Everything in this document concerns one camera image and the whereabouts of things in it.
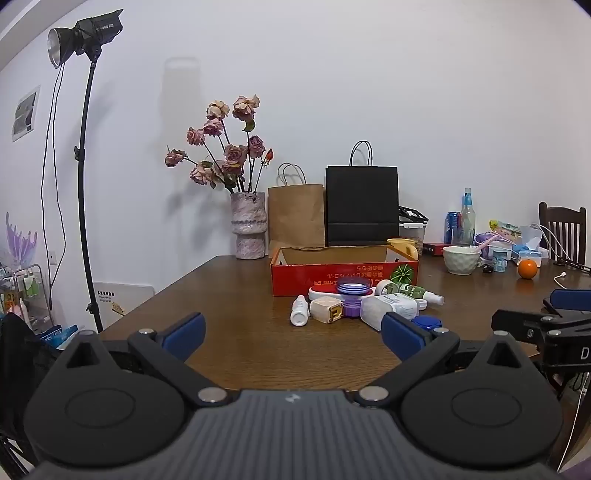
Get mottled pink vase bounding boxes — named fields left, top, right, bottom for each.
left=230, top=191, right=267, bottom=260

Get large white jar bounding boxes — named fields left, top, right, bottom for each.
left=359, top=293, right=419, bottom=331

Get red cardboard box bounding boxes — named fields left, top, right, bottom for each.
left=270, top=246, right=420, bottom=297

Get dark wooden chair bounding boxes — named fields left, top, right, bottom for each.
left=538, top=202, right=588, bottom=267

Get brown paper bag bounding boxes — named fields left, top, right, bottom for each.
left=268, top=162, right=326, bottom=252

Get dried pink roses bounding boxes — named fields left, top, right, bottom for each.
left=165, top=95, right=275, bottom=193

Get green spray bottle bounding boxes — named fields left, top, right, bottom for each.
left=398, top=283, right=445, bottom=306

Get white charging cable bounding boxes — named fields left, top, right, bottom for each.
left=531, top=224, right=575, bottom=265

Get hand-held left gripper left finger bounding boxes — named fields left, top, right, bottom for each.
left=60, top=312, right=229, bottom=408

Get wire storage rack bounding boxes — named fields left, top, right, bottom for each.
left=0, top=263, right=52, bottom=334

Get clear container black lid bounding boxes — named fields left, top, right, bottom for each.
left=398, top=206, right=429, bottom=257

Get blue packet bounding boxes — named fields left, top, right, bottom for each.
left=34, top=324, right=80, bottom=352

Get tissue pack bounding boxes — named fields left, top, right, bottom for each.
left=518, top=225, right=551, bottom=260

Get blue ridged lid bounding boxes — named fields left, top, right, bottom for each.
left=411, top=315, right=443, bottom=334

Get small white bottle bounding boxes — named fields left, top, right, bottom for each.
left=290, top=295, right=310, bottom=328

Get wall poster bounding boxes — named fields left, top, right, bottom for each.
left=11, top=85, right=41, bottom=141

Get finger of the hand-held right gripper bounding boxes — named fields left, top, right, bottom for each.
left=542, top=289, right=591, bottom=319
left=491, top=309, right=561, bottom=344

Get white oval case red top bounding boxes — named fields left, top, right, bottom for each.
left=308, top=282, right=376, bottom=302

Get black studio light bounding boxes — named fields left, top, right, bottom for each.
left=47, top=9, right=124, bottom=69

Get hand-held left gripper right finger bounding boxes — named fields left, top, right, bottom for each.
left=356, top=312, right=532, bottom=408

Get white wall panel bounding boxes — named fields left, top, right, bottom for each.
left=92, top=281, right=156, bottom=330

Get purple wing decoration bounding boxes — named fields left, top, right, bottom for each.
left=6, top=211, right=38, bottom=269

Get blue drink can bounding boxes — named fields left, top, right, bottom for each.
left=444, top=211, right=462, bottom=244

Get black light cable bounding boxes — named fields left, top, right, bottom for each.
left=39, top=65, right=66, bottom=311

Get black light stand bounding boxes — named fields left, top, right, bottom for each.
left=74, top=51, right=105, bottom=334

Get black paper bag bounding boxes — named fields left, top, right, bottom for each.
left=325, top=141, right=400, bottom=247

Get black cloth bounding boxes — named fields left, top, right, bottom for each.
left=0, top=313, right=63, bottom=476

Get clear glass bottle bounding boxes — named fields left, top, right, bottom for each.
left=459, top=188, right=476, bottom=246

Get white ribbed bowl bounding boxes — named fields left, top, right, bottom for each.
left=442, top=246, right=482, bottom=276

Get yellow mug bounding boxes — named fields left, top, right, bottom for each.
left=387, top=238, right=419, bottom=260

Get green snack packet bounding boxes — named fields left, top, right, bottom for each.
left=489, top=220, right=522, bottom=241

